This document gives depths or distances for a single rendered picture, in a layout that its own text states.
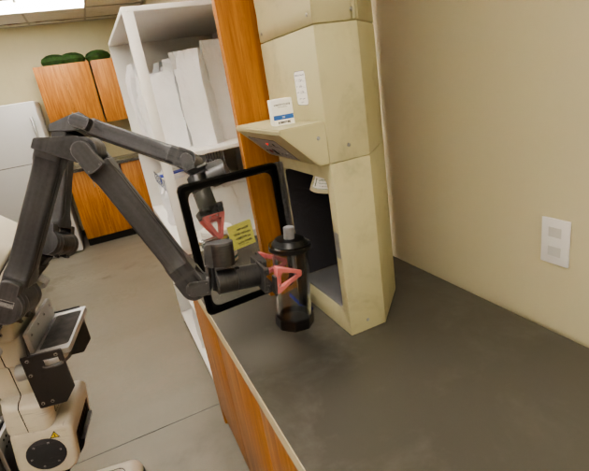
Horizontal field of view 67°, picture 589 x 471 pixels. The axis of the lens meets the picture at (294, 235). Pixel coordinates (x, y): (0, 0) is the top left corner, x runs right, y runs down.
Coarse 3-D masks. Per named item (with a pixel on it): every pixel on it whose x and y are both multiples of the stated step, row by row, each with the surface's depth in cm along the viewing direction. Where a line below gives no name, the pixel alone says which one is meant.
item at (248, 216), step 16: (256, 176) 128; (208, 192) 122; (224, 192) 124; (240, 192) 127; (256, 192) 129; (272, 192) 132; (192, 208) 121; (208, 208) 123; (224, 208) 126; (240, 208) 128; (256, 208) 131; (272, 208) 133; (208, 224) 124; (224, 224) 127; (240, 224) 129; (256, 224) 132; (272, 224) 134; (208, 240) 125; (240, 240) 130; (256, 240) 133; (240, 256) 131; (272, 272) 138; (256, 288) 137
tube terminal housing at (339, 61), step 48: (288, 48) 106; (336, 48) 97; (288, 96) 114; (336, 96) 99; (336, 144) 102; (288, 192) 132; (336, 192) 106; (384, 192) 125; (384, 240) 123; (384, 288) 122
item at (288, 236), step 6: (288, 228) 108; (288, 234) 109; (294, 234) 113; (276, 240) 109; (282, 240) 109; (288, 240) 109; (294, 240) 108; (300, 240) 108; (306, 240) 110; (276, 246) 108; (282, 246) 107; (288, 246) 107; (294, 246) 107; (300, 246) 108
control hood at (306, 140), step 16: (240, 128) 120; (256, 128) 109; (272, 128) 102; (288, 128) 97; (304, 128) 98; (320, 128) 100; (256, 144) 127; (288, 144) 100; (304, 144) 99; (320, 144) 101; (304, 160) 107; (320, 160) 102
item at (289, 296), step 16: (272, 240) 114; (272, 256) 111; (288, 256) 107; (304, 256) 109; (304, 272) 110; (288, 288) 110; (304, 288) 111; (288, 304) 111; (304, 304) 112; (288, 320) 113
